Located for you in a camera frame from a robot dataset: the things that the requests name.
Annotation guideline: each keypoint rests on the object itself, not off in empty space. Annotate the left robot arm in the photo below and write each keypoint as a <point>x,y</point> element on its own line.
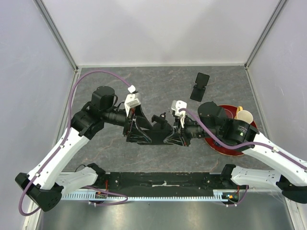
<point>43,184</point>

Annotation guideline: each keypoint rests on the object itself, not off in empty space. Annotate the black folding phone stand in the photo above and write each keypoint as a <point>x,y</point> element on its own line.
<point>199,88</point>

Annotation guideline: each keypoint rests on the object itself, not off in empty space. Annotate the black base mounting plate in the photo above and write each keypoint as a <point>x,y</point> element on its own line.
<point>123,180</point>

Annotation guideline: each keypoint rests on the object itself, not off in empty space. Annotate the aluminium frame post right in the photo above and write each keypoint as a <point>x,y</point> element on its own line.
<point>265,32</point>

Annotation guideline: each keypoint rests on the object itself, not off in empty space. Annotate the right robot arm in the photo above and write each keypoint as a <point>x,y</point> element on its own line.
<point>288,173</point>

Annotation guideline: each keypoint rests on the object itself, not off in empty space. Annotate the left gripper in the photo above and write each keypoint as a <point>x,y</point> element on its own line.
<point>139,117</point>

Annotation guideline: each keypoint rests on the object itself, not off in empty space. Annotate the slotted cable duct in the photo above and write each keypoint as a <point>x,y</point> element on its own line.
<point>91,195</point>

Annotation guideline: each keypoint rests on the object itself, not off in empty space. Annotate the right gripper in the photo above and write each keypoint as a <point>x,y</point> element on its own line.
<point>176,138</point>

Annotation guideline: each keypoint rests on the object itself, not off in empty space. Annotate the yellow mug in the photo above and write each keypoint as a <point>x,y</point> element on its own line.
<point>244,115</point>

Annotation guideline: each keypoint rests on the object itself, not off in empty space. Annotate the black phone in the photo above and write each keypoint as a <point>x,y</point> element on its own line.
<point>157,137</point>

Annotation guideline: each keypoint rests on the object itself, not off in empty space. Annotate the round base phone stand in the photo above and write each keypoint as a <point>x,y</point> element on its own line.
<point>159,122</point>

